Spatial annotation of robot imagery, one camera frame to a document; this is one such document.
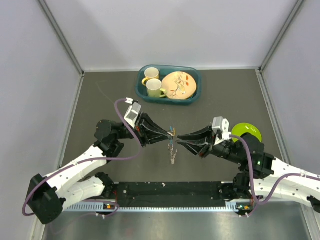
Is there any rear yellow mug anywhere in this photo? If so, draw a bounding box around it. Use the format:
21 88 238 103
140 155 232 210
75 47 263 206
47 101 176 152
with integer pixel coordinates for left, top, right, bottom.
141 67 160 86

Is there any floral peach plate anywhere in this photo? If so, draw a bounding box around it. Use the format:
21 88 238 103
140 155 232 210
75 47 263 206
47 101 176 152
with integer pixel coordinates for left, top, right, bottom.
161 71 197 100

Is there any front yellow-green mug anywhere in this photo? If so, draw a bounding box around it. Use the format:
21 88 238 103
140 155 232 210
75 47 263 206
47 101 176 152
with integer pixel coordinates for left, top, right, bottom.
146 78 167 98

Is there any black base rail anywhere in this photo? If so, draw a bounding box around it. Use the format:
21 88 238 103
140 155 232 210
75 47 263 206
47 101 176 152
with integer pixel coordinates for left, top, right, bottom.
67 181 255 216

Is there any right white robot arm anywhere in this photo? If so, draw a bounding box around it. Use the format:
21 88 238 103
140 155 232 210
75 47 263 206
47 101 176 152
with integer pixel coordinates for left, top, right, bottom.
177 126 320 212

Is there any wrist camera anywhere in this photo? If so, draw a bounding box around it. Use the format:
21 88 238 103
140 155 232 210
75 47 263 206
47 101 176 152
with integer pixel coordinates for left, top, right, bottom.
124 97 142 129
212 116 231 141

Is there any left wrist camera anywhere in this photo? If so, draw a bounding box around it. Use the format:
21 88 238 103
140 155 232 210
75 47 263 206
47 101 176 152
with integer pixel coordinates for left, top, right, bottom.
124 97 142 129

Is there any teal plastic tub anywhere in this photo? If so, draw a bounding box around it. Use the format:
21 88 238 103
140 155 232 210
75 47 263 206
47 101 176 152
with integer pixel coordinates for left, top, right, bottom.
135 64 202 106

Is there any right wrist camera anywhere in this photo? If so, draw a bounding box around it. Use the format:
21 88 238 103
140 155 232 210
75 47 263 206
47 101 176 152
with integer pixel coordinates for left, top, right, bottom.
212 116 231 141

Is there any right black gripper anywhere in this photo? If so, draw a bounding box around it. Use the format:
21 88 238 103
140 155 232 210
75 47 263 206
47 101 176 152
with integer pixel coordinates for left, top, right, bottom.
176 125 244 164

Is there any lime green plate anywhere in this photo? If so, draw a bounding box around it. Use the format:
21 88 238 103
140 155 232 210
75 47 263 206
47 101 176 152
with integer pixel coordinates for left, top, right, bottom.
231 122 262 142

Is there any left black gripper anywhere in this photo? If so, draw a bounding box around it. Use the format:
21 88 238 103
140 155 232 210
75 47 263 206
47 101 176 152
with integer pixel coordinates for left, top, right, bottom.
116 111 173 148

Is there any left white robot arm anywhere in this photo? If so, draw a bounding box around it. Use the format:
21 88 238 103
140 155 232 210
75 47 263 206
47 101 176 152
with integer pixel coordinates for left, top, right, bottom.
23 113 173 225

